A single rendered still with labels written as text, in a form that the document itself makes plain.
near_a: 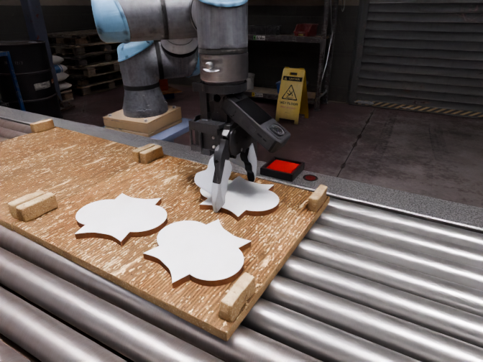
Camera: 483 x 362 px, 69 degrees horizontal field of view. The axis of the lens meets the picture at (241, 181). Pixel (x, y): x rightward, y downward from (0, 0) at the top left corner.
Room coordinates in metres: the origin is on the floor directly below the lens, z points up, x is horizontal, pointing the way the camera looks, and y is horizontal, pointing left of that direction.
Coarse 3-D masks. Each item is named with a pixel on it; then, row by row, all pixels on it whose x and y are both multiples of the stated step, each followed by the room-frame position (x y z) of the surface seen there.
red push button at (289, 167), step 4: (276, 160) 0.75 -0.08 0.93; (280, 160) 0.75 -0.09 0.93; (272, 164) 0.72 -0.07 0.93; (276, 164) 0.72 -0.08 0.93; (280, 164) 0.72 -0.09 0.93; (284, 164) 0.72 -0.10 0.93; (288, 164) 0.72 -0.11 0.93; (292, 164) 0.72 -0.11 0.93; (296, 164) 0.72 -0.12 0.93; (268, 168) 0.70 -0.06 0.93; (272, 168) 0.70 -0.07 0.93; (276, 168) 0.70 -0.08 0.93; (280, 168) 0.70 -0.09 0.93; (284, 168) 0.70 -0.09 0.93; (288, 168) 0.70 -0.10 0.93; (292, 168) 0.70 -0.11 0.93; (288, 172) 0.68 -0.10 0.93
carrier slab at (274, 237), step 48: (96, 192) 0.58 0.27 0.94; (144, 192) 0.58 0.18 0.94; (192, 192) 0.58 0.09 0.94; (288, 192) 0.58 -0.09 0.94; (48, 240) 0.43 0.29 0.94; (96, 240) 0.43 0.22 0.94; (144, 240) 0.43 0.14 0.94; (288, 240) 0.43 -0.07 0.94; (144, 288) 0.33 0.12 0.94; (192, 288) 0.33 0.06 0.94
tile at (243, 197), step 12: (228, 180) 0.61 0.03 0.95; (240, 180) 0.61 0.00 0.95; (204, 192) 0.56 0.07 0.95; (228, 192) 0.56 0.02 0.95; (240, 192) 0.56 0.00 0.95; (252, 192) 0.56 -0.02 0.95; (264, 192) 0.56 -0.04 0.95; (204, 204) 0.52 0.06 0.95; (228, 204) 0.52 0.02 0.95; (240, 204) 0.52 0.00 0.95; (252, 204) 0.52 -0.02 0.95; (264, 204) 0.52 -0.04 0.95; (276, 204) 0.52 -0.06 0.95; (240, 216) 0.48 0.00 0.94
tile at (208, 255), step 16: (176, 224) 0.45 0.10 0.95; (192, 224) 0.45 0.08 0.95; (208, 224) 0.45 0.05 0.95; (160, 240) 0.41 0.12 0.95; (176, 240) 0.41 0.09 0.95; (192, 240) 0.41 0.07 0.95; (208, 240) 0.41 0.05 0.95; (224, 240) 0.41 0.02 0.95; (240, 240) 0.41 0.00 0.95; (144, 256) 0.38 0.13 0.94; (160, 256) 0.38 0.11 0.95; (176, 256) 0.38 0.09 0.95; (192, 256) 0.38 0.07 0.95; (208, 256) 0.38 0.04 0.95; (224, 256) 0.38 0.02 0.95; (240, 256) 0.38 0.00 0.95; (176, 272) 0.34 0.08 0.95; (192, 272) 0.34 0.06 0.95; (208, 272) 0.34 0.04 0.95; (224, 272) 0.34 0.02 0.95; (240, 272) 0.35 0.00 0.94
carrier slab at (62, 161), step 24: (0, 144) 0.83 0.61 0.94; (24, 144) 0.83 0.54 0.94; (48, 144) 0.83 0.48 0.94; (72, 144) 0.83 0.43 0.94; (96, 144) 0.83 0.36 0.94; (120, 144) 0.83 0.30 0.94; (0, 168) 0.69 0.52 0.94; (24, 168) 0.69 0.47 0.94; (48, 168) 0.69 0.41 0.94; (72, 168) 0.69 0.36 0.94; (96, 168) 0.69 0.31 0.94; (120, 168) 0.69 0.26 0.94; (0, 192) 0.58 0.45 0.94; (24, 192) 0.58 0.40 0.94; (72, 192) 0.58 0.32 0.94; (0, 216) 0.49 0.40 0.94
